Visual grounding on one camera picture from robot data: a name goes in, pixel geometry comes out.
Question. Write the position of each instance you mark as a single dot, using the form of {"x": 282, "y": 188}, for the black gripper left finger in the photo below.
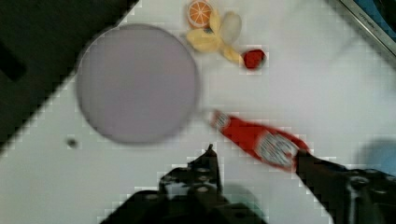
{"x": 201, "y": 172}

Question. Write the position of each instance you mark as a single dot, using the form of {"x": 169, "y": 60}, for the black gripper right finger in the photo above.
{"x": 350, "y": 196}

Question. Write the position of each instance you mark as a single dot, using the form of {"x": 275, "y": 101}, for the red felt ketchup bottle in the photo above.
{"x": 262, "y": 142}

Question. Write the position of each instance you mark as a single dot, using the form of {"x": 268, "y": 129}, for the grey round plate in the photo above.
{"x": 137, "y": 84}

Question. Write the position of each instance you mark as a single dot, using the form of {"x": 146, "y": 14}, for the red strawberry toy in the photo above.
{"x": 253, "y": 58}

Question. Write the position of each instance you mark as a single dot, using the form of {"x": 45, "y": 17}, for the yellow peeled banana toy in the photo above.
{"x": 219, "y": 36}

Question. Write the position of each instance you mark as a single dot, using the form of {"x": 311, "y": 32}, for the orange slice toy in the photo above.
{"x": 198, "y": 14}

